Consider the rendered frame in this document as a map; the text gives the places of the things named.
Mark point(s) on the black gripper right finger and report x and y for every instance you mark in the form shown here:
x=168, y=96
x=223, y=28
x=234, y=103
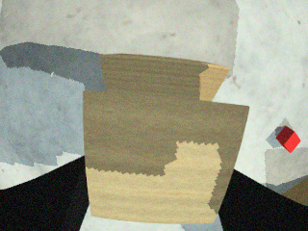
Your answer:
x=249, y=206

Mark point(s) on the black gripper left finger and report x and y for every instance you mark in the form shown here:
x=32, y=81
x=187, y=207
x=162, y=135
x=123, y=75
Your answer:
x=56, y=201

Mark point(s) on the red block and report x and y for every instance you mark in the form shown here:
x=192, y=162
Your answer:
x=288, y=138

